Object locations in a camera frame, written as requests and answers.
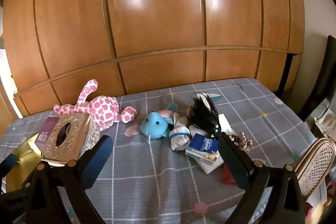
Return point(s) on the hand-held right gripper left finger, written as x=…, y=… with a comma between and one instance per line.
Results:
x=101, y=155

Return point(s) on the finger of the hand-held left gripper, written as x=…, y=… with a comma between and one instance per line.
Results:
x=8, y=161
x=13, y=196

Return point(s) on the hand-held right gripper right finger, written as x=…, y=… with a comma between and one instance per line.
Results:
x=233, y=161

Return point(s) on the gold box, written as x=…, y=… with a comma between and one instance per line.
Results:
x=23, y=158

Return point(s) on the red sock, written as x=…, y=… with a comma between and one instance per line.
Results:
x=228, y=176

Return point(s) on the brown satin scrunchie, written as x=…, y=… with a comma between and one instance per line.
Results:
x=242, y=142

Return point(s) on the white pad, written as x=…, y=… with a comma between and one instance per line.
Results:
x=207, y=166

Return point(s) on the blue tissue packet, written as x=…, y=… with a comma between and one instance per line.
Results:
x=203, y=146

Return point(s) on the white sock with blue band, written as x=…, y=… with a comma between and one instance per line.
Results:
x=181, y=140

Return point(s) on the blue plush toy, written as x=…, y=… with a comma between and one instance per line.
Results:
x=155, y=127

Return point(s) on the silver ornate tissue box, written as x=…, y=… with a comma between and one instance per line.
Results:
x=76, y=132

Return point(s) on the pink spotted plush toy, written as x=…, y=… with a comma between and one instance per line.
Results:
x=102, y=108

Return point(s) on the purple cardboard box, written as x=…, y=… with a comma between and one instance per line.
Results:
x=48, y=127

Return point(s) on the grey checked bedsheet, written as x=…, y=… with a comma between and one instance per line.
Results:
x=157, y=174

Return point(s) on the wicker chair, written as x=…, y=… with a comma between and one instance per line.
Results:
x=315, y=163

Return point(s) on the wooden wardrobe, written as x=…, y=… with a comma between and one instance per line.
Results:
x=157, y=16

